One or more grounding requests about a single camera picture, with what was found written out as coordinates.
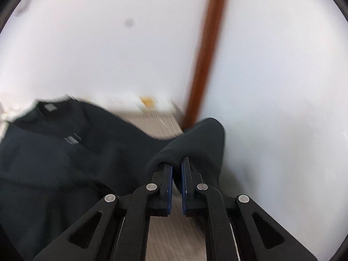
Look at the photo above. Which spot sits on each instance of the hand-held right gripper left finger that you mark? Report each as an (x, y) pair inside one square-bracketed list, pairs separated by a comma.
[(169, 186)]

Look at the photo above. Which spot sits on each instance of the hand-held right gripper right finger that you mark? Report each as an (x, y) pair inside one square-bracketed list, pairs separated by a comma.
[(185, 186)]

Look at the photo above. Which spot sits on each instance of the black sweater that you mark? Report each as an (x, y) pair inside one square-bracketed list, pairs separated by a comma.
[(81, 155)]

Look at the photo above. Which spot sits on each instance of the striped beige bed blanket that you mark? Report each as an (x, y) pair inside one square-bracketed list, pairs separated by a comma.
[(163, 126)]

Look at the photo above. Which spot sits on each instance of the brown wooden door frame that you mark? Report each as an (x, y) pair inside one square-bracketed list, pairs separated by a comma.
[(206, 46)]

